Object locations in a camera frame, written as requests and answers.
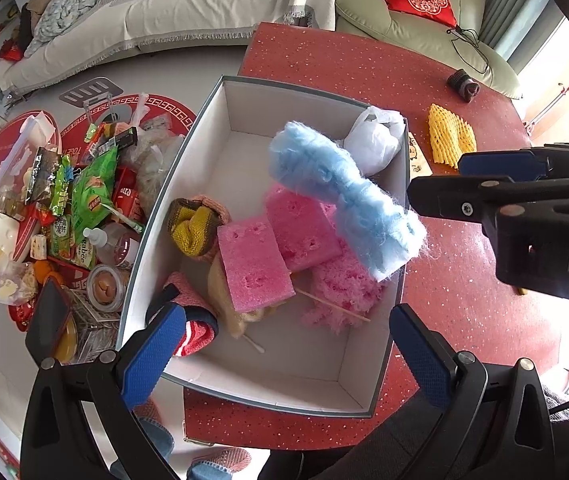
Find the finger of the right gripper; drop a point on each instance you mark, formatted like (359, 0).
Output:
(466, 198)
(549, 161)

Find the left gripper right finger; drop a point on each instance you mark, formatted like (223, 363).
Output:
(495, 413)

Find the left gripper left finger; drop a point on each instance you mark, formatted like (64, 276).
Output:
(57, 441)

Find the light blue fluffy cloth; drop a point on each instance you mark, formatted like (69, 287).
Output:
(383, 234)

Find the white plastic bag bundle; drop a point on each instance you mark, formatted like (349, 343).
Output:
(374, 139)

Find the pink red knit sock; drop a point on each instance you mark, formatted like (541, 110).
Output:
(201, 327)

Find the pink fluffy duster cloth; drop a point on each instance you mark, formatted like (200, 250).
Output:
(345, 282)

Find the pink sponge block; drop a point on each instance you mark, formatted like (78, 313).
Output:
(257, 275)
(304, 234)

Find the thin wooden stick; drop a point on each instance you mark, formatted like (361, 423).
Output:
(332, 306)

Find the pink knit sock bundle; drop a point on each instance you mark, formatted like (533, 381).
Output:
(193, 224)

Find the yellow foam fruit net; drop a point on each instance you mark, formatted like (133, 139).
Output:
(450, 135)

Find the dark rolled sock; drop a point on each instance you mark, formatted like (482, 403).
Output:
(465, 86)

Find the teal white storage box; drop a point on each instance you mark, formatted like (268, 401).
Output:
(279, 363)

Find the green chips bag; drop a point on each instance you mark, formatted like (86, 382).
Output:
(91, 191)

